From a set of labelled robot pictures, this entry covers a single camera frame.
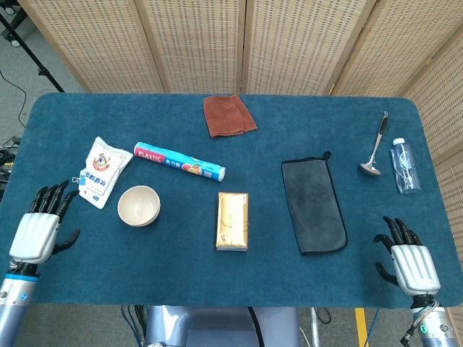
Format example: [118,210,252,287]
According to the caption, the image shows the white printed food bag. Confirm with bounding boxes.
[77,136,134,210]

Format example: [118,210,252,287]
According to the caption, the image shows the grey microfibre cloth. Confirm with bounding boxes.
[281,150,349,257]

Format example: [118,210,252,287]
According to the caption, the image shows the black tripod stand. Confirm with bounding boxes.
[0,0,66,93]

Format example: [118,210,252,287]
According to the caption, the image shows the black cable bundle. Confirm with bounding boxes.
[121,305,148,347]

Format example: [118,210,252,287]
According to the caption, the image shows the gold tissue pack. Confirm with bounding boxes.
[216,191,250,252]

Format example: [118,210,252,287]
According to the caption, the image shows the plastic food wrap box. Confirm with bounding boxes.
[133,141,227,183]

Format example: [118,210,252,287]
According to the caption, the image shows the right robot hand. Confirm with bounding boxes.
[373,215,442,297]

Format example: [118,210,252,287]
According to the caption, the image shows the thin black floor cable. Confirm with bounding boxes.
[0,69,28,127]

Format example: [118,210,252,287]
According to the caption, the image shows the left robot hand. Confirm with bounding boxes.
[9,180,81,264]

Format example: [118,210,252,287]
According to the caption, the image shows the thick black cable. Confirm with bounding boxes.
[247,307,264,347]

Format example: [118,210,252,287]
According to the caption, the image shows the beige bowl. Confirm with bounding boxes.
[122,202,161,228]
[117,185,161,226]

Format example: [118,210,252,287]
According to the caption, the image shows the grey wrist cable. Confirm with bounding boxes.
[399,299,441,347]

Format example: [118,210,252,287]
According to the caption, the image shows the blue-grey robot torso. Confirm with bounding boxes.
[144,305,302,347]

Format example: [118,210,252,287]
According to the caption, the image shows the clear water bottle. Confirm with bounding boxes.
[389,137,422,195]

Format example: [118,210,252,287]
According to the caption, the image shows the brown cloth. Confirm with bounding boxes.
[203,93,258,139]

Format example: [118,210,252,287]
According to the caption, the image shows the white metal pole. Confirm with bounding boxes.
[308,307,321,347]

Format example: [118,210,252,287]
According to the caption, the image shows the black equipment pile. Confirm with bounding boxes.
[0,134,22,189]

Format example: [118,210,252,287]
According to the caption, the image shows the blue table mat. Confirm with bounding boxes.
[0,93,463,309]

